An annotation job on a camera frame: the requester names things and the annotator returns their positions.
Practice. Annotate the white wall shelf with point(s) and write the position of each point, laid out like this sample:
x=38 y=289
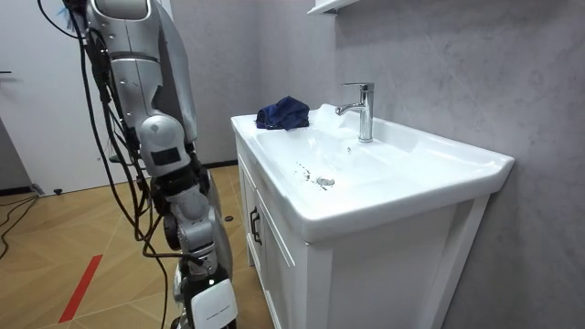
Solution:
x=326 y=5

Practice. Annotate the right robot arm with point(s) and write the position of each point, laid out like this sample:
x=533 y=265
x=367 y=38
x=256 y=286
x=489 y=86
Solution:
x=162 y=137

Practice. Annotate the white room door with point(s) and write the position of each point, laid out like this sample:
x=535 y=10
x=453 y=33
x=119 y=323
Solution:
x=41 y=114

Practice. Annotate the black door stopper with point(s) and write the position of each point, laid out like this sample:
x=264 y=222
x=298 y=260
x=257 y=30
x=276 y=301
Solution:
x=57 y=191

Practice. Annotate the dark blue cloth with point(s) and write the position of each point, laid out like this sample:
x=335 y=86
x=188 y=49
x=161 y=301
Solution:
x=283 y=114

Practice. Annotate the red floor tape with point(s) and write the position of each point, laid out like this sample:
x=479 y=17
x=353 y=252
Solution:
x=80 y=290

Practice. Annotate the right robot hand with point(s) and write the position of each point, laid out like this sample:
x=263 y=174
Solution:
x=212 y=306

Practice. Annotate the white sink cabinet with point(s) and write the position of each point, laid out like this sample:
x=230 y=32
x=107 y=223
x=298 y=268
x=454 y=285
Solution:
x=365 y=256

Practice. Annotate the chrome faucet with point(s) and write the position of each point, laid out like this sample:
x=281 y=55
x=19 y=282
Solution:
x=365 y=114

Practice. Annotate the robot body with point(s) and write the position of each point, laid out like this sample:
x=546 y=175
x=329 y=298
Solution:
x=179 y=68

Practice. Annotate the metal sink drain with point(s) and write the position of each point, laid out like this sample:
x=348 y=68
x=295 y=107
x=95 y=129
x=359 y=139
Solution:
x=325 y=182

